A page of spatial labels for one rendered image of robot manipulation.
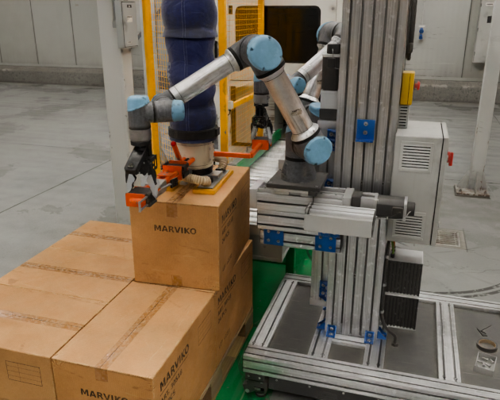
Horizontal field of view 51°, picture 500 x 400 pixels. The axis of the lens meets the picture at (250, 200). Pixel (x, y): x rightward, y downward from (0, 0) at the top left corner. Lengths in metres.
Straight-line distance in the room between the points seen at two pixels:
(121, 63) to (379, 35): 2.05
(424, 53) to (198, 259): 9.55
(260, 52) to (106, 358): 1.20
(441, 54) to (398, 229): 9.25
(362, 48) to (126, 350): 1.47
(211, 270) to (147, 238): 0.31
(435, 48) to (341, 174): 9.19
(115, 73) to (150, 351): 2.27
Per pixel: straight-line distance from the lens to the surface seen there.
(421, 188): 2.29
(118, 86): 3.82
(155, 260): 2.39
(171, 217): 2.28
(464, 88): 11.40
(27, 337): 2.22
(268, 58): 1.89
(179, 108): 1.87
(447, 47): 11.45
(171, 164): 2.27
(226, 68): 2.02
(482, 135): 5.54
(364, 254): 2.46
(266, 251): 2.93
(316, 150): 2.02
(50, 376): 2.14
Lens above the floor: 1.70
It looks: 20 degrees down
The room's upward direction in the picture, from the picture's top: straight up
